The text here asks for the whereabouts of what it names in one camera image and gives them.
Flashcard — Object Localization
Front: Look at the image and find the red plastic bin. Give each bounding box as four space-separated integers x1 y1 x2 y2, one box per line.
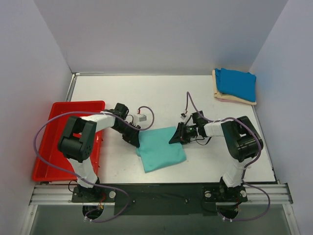
32 100 105 182

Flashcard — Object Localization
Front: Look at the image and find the purple cable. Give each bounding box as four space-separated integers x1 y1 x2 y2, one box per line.
186 91 271 222
33 105 155 223

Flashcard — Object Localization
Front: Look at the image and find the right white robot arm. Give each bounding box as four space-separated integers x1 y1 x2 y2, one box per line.
169 111 264 200

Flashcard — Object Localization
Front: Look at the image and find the folded blue t shirt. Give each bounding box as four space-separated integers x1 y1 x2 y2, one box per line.
214 68 256 102

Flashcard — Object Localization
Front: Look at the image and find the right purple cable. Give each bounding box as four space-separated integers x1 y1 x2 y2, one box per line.
186 91 271 222

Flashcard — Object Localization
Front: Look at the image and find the folded pink t shirt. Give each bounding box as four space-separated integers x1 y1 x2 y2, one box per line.
217 98 238 103

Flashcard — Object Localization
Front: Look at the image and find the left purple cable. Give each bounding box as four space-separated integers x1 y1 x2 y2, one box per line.
33 105 155 223

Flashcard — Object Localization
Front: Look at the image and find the aluminium frame rail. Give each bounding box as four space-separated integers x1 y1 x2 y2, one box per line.
29 183 293 206

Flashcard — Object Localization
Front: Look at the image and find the folded beige t shirt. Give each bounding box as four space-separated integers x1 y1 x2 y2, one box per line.
212 70 257 106

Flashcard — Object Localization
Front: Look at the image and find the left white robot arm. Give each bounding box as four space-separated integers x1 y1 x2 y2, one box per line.
58 103 141 202

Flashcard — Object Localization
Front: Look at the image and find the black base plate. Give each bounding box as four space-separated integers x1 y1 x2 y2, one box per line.
71 183 247 218

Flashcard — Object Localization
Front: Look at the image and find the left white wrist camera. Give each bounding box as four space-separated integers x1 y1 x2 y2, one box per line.
133 114 147 125

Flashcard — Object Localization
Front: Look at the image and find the teal t shirt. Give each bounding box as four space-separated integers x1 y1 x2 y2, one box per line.
136 126 186 173

